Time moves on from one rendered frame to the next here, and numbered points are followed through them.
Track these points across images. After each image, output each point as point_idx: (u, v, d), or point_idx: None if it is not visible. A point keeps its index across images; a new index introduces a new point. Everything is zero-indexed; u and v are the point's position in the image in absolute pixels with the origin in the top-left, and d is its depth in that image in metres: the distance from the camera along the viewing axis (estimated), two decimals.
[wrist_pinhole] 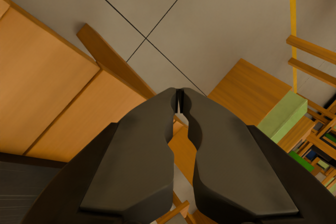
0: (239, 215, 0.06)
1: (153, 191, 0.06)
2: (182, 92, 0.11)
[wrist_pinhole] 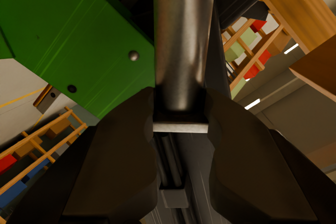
0: (253, 216, 0.06)
1: (137, 190, 0.06)
2: (205, 91, 0.12)
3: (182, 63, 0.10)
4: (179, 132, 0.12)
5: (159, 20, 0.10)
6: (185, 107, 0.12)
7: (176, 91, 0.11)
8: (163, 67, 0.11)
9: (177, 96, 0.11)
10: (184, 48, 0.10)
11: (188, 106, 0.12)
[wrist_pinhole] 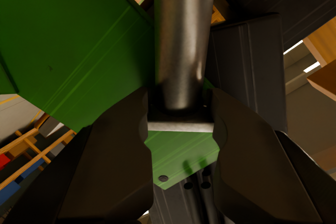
0: (257, 217, 0.06)
1: (134, 190, 0.06)
2: (211, 91, 0.11)
3: (182, 62, 0.10)
4: (179, 131, 0.12)
5: (159, 19, 0.10)
6: (185, 106, 0.12)
7: (176, 90, 0.11)
8: (164, 66, 0.11)
9: (177, 95, 0.11)
10: (184, 48, 0.10)
11: (188, 105, 0.12)
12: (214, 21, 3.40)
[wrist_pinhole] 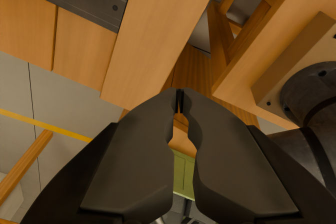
0: (239, 215, 0.06)
1: (153, 191, 0.06)
2: (182, 92, 0.11)
3: None
4: None
5: None
6: None
7: None
8: None
9: None
10: None
11: None
12: None
